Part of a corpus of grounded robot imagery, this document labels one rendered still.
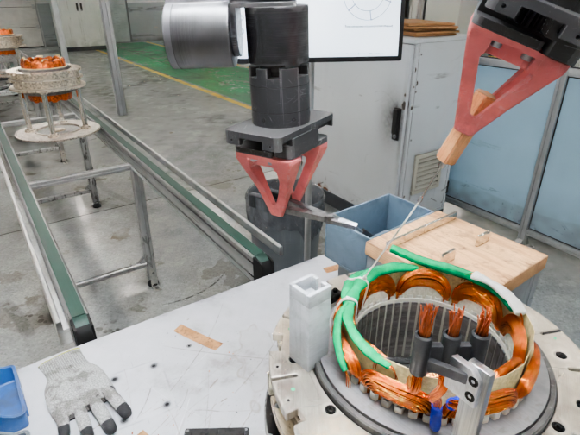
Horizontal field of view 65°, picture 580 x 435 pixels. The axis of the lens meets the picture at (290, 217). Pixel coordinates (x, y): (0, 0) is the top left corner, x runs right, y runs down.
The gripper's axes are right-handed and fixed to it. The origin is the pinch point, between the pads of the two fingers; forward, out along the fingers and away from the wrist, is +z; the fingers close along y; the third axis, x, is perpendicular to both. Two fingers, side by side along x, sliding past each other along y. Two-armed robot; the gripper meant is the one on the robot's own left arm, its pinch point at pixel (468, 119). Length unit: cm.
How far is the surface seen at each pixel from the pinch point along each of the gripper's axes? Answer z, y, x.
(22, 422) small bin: 71, 9, -37
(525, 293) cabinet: 28.3, -26.8, 24.4
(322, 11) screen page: 19, -99, -39
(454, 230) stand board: 27.3, -33.4, 11.6
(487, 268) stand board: 24.8, -22.6, 16.1
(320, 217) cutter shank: 15.7, -1.9, -7.4
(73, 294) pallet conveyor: 84, -25, -56
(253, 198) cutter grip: 18.2, -2.8, -15.0
